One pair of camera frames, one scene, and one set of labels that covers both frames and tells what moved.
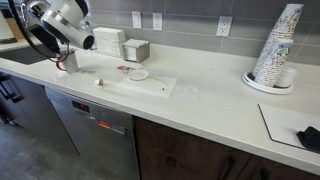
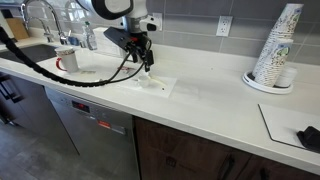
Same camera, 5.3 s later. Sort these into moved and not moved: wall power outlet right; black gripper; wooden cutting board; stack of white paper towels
Moved: black gripper
Not moved: wall power outlet right; wooden cutting board; stack of white paper towels
